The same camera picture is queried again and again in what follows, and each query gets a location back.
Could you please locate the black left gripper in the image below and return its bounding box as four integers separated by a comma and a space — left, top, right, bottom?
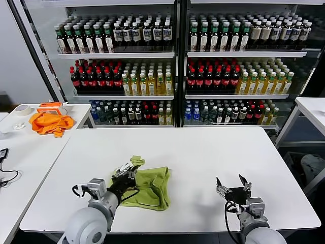
108, 163, 140, 201

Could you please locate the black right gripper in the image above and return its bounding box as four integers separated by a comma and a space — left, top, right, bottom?
216, 174, 252, 205

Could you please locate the light green T-shirt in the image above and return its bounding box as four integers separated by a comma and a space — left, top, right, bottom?
109, 155, 172, 211

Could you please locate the red cap cola bottle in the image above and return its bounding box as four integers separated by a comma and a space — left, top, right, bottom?
246, 105, 255, 123
230, 67, 240, 89
87, 66, 98, 89
195, 68, 205, 89
95, 66, 106, 89
150, 105, 159, 125
254, 105, 264, 123
104, 66, 114, 89
70, 66, 81, 89
143, 105, 151, 125
186, 68, 197, 89
204, 68, 214, 89
113, 66, 122, 89
221, 68, 231, 89
212, 68, 222, 89
79, 66, 89, 89

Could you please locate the white side table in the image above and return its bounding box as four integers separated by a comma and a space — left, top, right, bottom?
0, 103, 92, 139
0, 137, 73, 244
274, 97, 325, 196

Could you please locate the grey bag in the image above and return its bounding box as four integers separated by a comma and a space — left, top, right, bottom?
300, 154, 325, 184

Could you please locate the crumpled orange cloth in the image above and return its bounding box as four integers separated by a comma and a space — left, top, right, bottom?
28, 111, 75, 138

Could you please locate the orange and white box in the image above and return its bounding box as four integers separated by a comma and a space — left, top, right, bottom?
36, 102, 68, 116

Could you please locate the beige tape roll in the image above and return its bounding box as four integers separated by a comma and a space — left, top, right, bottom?
14, 104, 31, 117

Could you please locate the green cap dark tea bottle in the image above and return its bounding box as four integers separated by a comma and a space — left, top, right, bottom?
230, 22, 241, 52
199, 22, 209, 52
103, 23, 115, 53
209, 22, 220, 52
64, 24, 77, 54
73, 24, 86, 54
93, 23, 106, 53
55, 25, 67, 54
219, 22, 230, 52
239, 22, 250, 52
189, 22, 199, 52
83, 24, 96, 54

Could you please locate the white cap navy label bottle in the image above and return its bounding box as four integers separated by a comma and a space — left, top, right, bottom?
122, 22, 133, 48
113, 22, 124, 48
270, 21, 282, 46
152, 21, 163, 48
290, 21, 302, 48
162, 21, 173, 48
142, 21, 152, 48
299, 21, 312, 48
280, 21, 293, 47
131, 22, 142, 48

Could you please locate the white cap beige label bottle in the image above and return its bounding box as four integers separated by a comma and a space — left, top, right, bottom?
250, 21, 263, 46
260, 21, 273, 46

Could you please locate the white beverage display shelf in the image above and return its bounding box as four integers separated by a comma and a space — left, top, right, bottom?
186, 0, 325, 132
24, 0, 178, 129

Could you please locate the thin left gripper cable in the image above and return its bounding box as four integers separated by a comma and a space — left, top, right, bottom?
118, 187, 141, 204

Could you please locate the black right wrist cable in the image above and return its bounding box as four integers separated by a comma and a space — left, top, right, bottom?
224, 200, 246, 244

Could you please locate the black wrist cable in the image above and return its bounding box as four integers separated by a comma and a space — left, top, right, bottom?
224, 200, 246, 244
72, 183, 89, 199

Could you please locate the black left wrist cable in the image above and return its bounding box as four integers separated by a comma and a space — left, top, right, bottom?
72, 183, 89, 199

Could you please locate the black cabinet post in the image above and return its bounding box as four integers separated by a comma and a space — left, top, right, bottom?
174, 0, 188, 128

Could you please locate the thin black table cable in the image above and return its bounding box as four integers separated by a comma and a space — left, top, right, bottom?
0, 159, 20, 189

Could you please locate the black slanted frame bar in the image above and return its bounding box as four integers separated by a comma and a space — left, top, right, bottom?
7, 0, 61, 104

